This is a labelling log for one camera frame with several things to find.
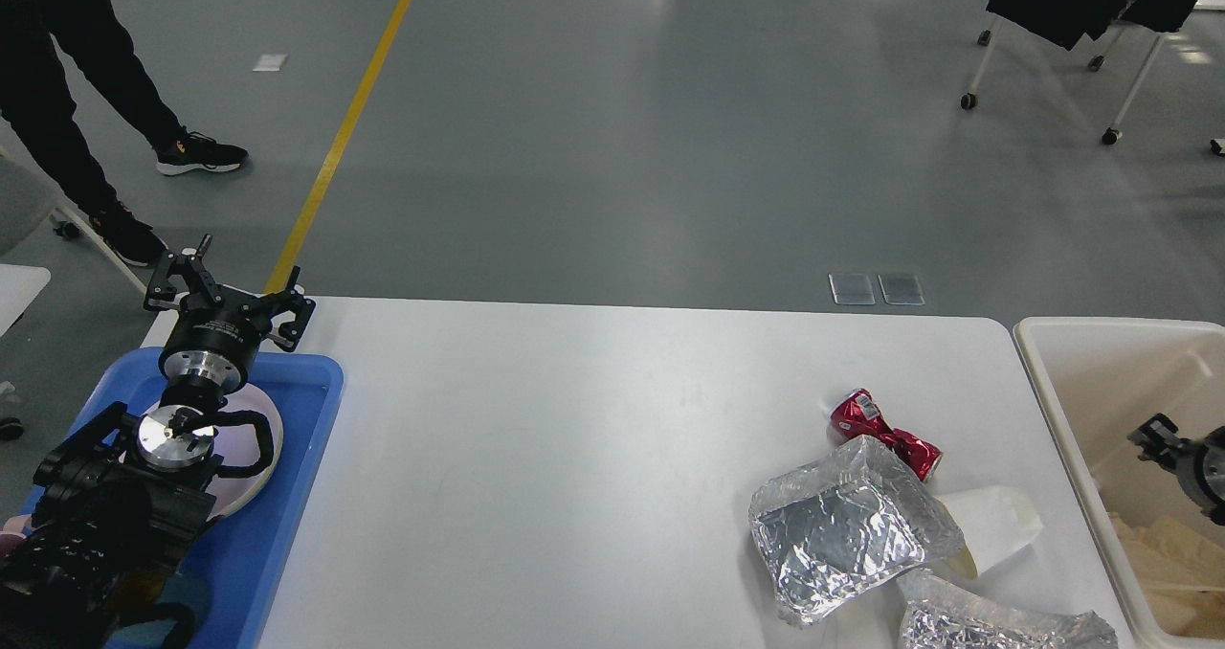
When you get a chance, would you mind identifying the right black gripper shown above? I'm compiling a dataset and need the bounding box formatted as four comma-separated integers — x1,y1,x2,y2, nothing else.
1127,414,1224,527

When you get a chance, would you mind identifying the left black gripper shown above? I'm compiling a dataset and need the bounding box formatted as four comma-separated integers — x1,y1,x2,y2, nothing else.
145,234,316,392

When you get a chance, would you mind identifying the brown paper bag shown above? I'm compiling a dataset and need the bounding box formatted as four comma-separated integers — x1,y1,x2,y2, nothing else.
1107,512,1224,640

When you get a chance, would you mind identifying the pink plate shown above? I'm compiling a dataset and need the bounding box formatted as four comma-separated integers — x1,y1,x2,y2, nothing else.
206,385,284,519

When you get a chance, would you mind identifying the white paper cup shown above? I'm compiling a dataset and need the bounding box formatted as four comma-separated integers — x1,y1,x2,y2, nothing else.
937,486,1044,579

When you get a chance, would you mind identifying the crushed red can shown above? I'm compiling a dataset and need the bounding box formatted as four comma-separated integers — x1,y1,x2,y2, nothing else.
831,388,944,482

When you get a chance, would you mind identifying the aluminium foil container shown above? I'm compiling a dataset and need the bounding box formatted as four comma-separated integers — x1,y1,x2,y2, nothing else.
748,436,967,627

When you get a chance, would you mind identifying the teal mug yellow inside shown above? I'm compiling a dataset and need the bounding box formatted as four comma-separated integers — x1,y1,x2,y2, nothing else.
105,573,213,648

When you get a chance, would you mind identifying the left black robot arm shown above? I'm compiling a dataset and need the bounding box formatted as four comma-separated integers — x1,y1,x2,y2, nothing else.
1,235,316,648

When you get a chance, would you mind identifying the white plastic bin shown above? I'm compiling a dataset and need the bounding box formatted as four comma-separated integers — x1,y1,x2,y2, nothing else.
1013,317,1224,648

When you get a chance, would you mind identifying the white side table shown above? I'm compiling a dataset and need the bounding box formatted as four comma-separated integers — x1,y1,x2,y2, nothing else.
1,262,50,336

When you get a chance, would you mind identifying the blue plastic tray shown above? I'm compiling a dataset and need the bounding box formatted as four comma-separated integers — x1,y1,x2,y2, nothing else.
2,347,343,648

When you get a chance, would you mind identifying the crumpled foil piece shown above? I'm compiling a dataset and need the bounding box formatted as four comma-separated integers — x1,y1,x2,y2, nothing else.
897,568,1120,648

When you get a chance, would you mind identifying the pink HOME mug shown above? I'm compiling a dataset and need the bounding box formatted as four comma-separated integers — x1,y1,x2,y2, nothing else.
1,513,32,557

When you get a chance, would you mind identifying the person in black trousers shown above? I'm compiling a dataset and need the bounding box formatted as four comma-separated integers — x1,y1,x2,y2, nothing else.
0,0,250,267

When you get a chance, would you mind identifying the white clothes rack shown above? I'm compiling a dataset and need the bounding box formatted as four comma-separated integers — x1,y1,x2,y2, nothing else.
940,13,1223,167

